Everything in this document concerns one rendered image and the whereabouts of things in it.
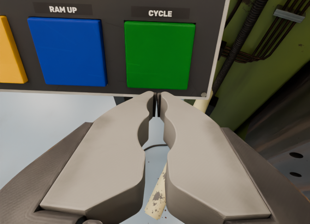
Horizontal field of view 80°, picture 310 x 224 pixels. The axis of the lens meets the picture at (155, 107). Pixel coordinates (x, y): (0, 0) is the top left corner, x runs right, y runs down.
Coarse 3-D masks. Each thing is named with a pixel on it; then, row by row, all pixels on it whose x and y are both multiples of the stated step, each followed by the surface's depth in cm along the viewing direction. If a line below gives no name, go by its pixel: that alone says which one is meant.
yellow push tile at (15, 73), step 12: (0, 24) 19; (0, 36) 20; (12, 36) 21; (0, 48) 21; (12, 48) 21; (0, 60) 21; (12, 60) 21; (0, 72) 22; (12, 72) 22; (24, 72) 23
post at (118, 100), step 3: (114, 96) 51; (114, 99) 53; (117, 99) 52; (120, 99) 51; (123, 99) 50; (126, 99) 51; (129, 99) 53; (117, 102) 54; (120, 102) 53; (123, 102) 52
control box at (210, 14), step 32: (0, 0) 19; (32, 0) 19; (64, 0) 19; (96, 0) 19; (128, 0) 19; (160, 0) 19; (192, 0) 19; (224, 0) 18; (32, 64) 22; (192, 64) 22; (128, 96) 24; (192, 96) 24
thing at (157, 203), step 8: (200, 104) 61; (208, 104) 63; (160, 176) 51; (160, 184) 49; (160, 192) 48; (152, 200) 47; (160, 200) 47; (152, 208) 46; (160, 208) 47; (152, 216) 46; (160, 216) 47
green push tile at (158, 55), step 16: (128, 32) 20; (144, 32) 19; (160, 32) 19; (176, 32) 19; (192, 32) 19; (128, 48) 20; (144, 48) 20; (160, 48) 20; (176, 48) 20; (192, 48) 20; (128, 64) 21; (144, 64) 21; (160, 64) 21; (176, 64) 21; (128, 80) 22; (144, 80) 22; (160, 80) 22; (176, 80) 22
